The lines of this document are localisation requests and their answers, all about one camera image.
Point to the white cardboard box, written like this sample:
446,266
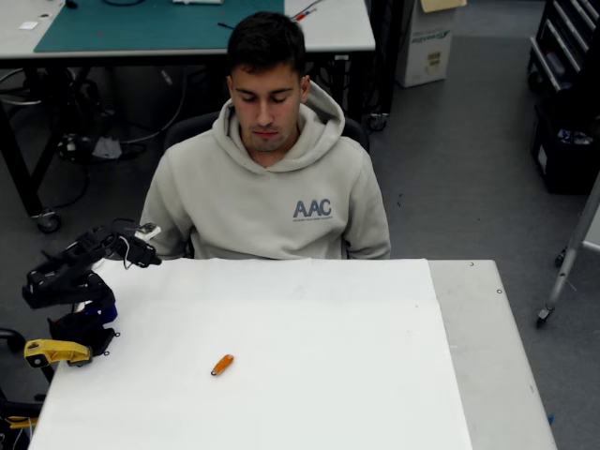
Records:
424,51

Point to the tan manila folder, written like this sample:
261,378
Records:
440,4

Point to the black armrest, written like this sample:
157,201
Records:
11,336

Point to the black robot arm blue base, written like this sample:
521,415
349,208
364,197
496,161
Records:
61,281

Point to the black round device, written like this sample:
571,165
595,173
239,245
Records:
72,143

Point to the black storage bin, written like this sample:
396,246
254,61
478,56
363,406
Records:
567,169

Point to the blue tape scrap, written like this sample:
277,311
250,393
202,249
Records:
550,418

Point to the red blue screwdriver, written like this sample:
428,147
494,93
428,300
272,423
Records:
302,15

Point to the green cutting mat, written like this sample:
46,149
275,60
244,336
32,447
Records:
140,28

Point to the white paper table cover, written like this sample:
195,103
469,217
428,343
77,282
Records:
328,375

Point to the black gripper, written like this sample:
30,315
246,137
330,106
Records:
139,251

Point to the black tool drawer cart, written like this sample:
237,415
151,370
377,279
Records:
562,42

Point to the orange carrot piece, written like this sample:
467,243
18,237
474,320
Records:
223,364

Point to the yellow clamp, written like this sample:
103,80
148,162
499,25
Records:
56,349

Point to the grey workbench with black legs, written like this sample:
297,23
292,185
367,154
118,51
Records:
337,33

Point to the yellow black tool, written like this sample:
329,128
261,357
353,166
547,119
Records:
19,423

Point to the man in beige hoodie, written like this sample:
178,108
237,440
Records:
262,201

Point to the black office chair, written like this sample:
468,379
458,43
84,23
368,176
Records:
187,129

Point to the small white card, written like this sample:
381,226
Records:
28,25

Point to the white crumpled bag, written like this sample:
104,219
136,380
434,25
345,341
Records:
108,147

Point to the small white gripper camera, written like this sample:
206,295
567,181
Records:
149,230

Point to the grey metal stand with casters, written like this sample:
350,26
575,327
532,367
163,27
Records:
569,262

